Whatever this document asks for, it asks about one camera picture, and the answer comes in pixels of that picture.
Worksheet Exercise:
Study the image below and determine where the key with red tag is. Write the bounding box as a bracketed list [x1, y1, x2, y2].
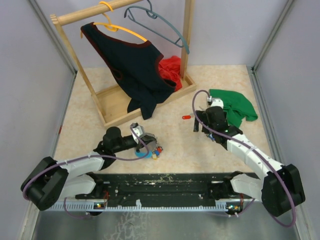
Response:
[181, 114, 193, 120]

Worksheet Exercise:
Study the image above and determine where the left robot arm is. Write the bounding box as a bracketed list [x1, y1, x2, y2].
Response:
[20, 123, 159, 211]

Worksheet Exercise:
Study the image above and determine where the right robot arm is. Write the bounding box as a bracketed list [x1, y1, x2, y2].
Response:
[193, 106, 306, 217]

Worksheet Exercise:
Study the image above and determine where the green cloth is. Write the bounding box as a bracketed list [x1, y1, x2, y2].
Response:
[209, 89, 258, 128]

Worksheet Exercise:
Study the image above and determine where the wooden clothes rack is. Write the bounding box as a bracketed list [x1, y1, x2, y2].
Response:
[50, 0, 196, 128]

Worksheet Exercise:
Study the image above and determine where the red cloth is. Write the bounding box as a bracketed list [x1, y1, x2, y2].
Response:
[158, 55, 183, 92]

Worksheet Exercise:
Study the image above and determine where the navy tank top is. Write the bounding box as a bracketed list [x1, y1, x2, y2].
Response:
[80, 23, 176, 120]

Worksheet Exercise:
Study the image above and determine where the blue-grey hanger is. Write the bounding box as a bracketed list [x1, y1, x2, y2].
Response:
[123, 0, 190, 55]

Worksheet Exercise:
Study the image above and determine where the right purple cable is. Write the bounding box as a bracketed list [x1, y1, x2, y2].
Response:
[191, 89, 297, 228]

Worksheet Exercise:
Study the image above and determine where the purple cable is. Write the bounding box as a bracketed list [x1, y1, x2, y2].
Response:
[22, 126, 151, 219]
[191, 89, 297, 228]

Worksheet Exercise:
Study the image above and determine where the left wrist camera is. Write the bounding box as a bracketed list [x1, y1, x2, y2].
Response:
[130, 123, 145, 143]

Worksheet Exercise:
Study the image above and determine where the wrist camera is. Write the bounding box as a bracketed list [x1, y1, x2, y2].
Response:
[130, 123, 145, 143]
[206, 96, 224, 109]

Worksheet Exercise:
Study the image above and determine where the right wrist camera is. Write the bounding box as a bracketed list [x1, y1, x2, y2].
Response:
[206, 96, 224, 109]

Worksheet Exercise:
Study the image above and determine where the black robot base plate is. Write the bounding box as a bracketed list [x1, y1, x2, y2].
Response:
[75, 173, 249, 208]

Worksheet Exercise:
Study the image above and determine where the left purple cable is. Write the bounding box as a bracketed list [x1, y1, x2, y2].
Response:
[22, 126, 151, 219]

